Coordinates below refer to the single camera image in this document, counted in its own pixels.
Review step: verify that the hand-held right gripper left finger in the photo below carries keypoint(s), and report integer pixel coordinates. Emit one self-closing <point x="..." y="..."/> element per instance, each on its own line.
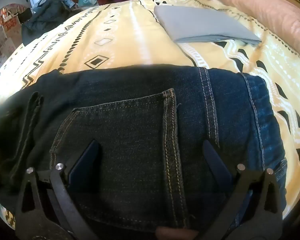
<point x="83" y="165"/>

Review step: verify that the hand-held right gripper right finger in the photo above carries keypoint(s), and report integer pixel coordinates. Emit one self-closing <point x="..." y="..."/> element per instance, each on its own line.
<point x="215" y="162"/>

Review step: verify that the dark blue denim pants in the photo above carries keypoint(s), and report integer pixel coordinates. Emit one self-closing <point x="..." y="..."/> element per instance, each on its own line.
<point x="130" y="130"/>

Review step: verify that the yellow patterned bedsheet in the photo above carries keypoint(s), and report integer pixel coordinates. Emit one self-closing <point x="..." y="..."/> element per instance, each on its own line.
<point x="130" y="42"/>

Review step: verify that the grey folded cloth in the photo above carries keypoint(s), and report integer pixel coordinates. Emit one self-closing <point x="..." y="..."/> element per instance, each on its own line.
<point x="202" y="25"/>

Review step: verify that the dark teal jacket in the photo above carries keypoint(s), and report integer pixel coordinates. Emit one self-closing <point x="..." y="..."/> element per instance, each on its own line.
<point x="45" y="17"/>

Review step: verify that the brick arch shelf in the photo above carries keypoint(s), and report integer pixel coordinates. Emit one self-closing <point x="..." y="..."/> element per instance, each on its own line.
<point x="5" y="30"/>

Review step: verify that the pink bolster pillow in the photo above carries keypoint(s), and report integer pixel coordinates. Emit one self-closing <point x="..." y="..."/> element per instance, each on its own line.
<point x="265" y="7"/>

